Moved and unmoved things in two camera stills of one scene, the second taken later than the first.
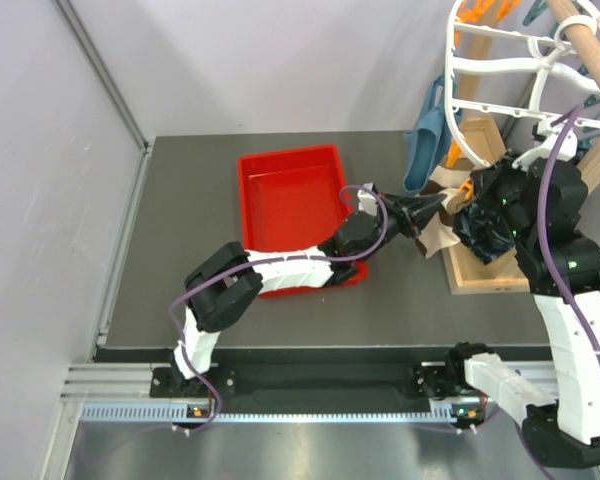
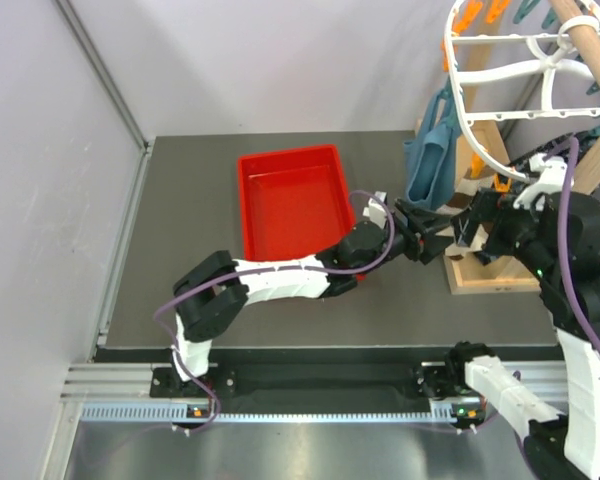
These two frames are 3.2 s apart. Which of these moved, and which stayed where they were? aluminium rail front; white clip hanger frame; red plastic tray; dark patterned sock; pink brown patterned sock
Moved: white clip hanger frame; dark patterned sock; pink brown patterned sock
Stayed: red plastic tray; aluminium rail front
